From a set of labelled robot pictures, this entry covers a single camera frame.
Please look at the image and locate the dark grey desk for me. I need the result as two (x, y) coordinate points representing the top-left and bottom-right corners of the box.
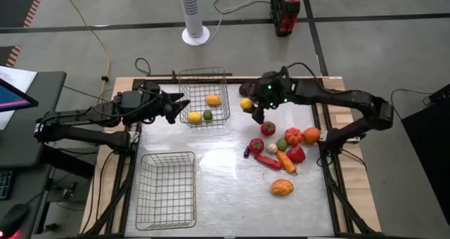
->
(0, 70), (68, 168)

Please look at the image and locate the orange plastic carrot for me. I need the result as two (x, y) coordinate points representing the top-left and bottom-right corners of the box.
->
(275, 149), (298, 176)

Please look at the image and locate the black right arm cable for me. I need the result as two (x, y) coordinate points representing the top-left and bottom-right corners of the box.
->
(286, 61), (325, 80)

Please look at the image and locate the dark mat orange striped edge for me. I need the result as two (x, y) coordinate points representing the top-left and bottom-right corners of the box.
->
(0, 44), (22, 68)
(0, 0), (48, 28)

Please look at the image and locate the long red chili pepper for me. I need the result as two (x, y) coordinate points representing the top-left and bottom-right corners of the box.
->
(253, 153), (283, 172)

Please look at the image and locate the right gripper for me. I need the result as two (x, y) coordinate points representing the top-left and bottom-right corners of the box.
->
(251, 69), (298, 125)

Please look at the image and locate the red plastic bell pepper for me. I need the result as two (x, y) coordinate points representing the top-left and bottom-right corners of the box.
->
(286, 145), (307, 164)

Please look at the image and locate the yellow floor cable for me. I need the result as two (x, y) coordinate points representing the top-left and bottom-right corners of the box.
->
(58, 0), (111, 103)

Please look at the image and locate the red black power station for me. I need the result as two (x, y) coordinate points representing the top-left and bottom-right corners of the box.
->
(269, 0), (302, 37)

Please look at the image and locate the orange-yellow plastic potato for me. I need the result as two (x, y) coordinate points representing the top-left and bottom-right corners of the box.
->
(270, 178), (295, 197)

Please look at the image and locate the plastic orange fruit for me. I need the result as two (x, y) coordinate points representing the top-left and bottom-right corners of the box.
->
(302, 127), (321, 146)

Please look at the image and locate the wooden table base board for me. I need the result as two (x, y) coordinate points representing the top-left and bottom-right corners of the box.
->
(79, 76), (383, 235)

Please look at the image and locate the white floor cable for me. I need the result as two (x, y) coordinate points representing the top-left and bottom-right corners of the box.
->
(198, 0), (263, 45)

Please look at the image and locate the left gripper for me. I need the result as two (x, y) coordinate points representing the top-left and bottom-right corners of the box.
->
(121, 81), (191, 126)

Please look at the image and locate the white paper sheet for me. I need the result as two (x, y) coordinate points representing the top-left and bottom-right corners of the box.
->
(0, 65), (38, 131)

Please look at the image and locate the black cable loop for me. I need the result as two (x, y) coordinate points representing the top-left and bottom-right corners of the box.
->
(134, 57), (152, 77)

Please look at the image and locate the black computer mouse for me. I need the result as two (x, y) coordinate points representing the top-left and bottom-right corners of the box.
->
(0, 203), (30, 238)

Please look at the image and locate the orange-red ribbed plastic pumpkin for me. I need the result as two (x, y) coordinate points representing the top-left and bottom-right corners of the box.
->
(284, 127), (304, 147)

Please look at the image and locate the computer keyboard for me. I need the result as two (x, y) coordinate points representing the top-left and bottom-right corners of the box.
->
(0, 170), (15, 201)

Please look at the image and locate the computer monitor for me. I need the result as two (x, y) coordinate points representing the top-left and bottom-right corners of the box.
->
(0, 77), (39, 112)

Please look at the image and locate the white tower fan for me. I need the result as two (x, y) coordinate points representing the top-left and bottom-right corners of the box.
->
(176, 0), (211, 46)

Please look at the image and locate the grey wire basket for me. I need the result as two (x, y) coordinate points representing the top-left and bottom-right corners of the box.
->
(178, 67), (231, 129)
(135, 150), (197, 231)

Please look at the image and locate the large black box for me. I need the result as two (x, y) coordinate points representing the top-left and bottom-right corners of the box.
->
(401, 84), (450, 226)

